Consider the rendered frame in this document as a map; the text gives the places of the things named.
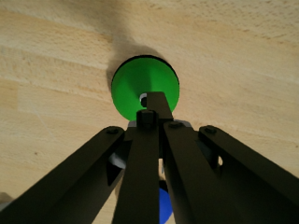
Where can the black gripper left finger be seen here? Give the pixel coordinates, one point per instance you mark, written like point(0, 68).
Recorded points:
point(76, 189)

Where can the white rectangular block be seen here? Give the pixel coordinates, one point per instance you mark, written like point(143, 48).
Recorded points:
point(3, 205)

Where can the green dome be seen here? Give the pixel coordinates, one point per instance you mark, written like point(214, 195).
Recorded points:
point(138, 75)

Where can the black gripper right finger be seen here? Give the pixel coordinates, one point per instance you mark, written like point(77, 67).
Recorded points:
point(202, 191)

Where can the blue dome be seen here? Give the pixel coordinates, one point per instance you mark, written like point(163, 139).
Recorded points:
point(165, 204)

